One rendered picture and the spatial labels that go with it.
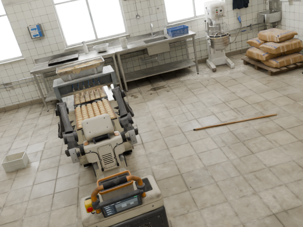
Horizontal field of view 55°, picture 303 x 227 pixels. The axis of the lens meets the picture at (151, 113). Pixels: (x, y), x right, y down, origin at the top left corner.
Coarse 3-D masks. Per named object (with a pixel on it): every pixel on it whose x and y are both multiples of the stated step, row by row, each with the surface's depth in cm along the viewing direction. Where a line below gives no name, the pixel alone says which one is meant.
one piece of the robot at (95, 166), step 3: (123, 153) 226; (120, 156) 224; (123, 156) 225; (120, 159) 224; (123, 159) 225; (96, 162) 223; (93, 165) 221; (96, 165) 220; (126, 165) 231; (93, 168) 224; (96, 168) 221
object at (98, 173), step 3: (114, 123) 289; (114, 126) 289; (114, 129) 290; (84, 135) 283; (84, 138) 285; (120, 162) 306; (123, 162) 307; (123, 165) 308; (126, 168) 311; (96, 171) 302; (99, 171) 303; (96, 174) 303; (99, 174) 304; (102, 174) 305; (96, 177) 305
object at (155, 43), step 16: (160, 32) 646; (192, 32) 607; (112, 48) 617; (128, 48) 586; (144, 48) 587; (160, 48) 604; (64, 64) 566; (176, 64) 647; (192, 64) 624; (128, 80) 610; (48, 96) 614
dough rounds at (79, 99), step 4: (96, 88) 377; (88, 92) 373; (92, 92) 365; (96, 92) 361; (100, 92) 358; (104, 92) 361; (76, 96) 362; (80, 96) 359; (84, 96) 362; (88, 96) 354; (92, 96) 350; (96, 96) 347; (100, 96) 351; (76, 100) 348; (80, 100) 351; (84, 100) 343; (88, 100) 343
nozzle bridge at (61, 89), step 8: (104, 72) 341; (112, 72) 338; (56, 80) 350; (72, 80) 336; (80, 80) 331; (88, 80) 343; (96, 80) 345; (104, 80) 348; (112, 80) 342; (56, 88) 327; (64, 88) 338; (80, 88) 343; (88, 88) 341; (56, 96) 331; (64, 96) 337
